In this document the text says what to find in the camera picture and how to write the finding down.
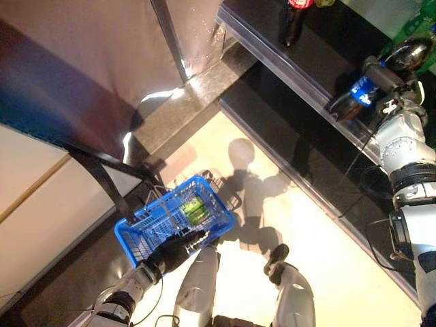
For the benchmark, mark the green Sprite bottle yellow cap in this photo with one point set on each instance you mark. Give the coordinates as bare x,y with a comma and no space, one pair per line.
413,24
430,66

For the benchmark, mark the perforated dark shelf upright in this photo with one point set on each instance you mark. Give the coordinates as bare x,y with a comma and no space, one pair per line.
109,184

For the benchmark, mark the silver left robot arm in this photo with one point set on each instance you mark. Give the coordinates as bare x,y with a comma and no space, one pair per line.
126,289

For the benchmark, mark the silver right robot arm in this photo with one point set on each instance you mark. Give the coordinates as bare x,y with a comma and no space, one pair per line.
405,143

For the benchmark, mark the green soda can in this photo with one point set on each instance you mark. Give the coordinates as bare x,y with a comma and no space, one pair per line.
190,208
201,218

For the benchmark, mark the blue plastic shopping basket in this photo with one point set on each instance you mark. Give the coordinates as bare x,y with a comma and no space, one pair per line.
143,248

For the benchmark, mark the Coca-Cola bottle red cap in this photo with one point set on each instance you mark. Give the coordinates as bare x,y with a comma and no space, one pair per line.
291,24

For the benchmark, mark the black metal post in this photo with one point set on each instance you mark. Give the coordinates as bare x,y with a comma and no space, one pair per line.
170,41

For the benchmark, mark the small Pepsi bottle blue cap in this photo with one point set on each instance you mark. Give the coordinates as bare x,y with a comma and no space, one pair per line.
362,93

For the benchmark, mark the black shelf board clear rail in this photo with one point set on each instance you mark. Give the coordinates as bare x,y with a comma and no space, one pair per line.
327,51
357,211
272,112

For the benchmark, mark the small yellow tea bottle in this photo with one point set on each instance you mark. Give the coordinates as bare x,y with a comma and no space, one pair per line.
323,2

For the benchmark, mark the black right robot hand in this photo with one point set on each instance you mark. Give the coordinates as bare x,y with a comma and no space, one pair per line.
386,75

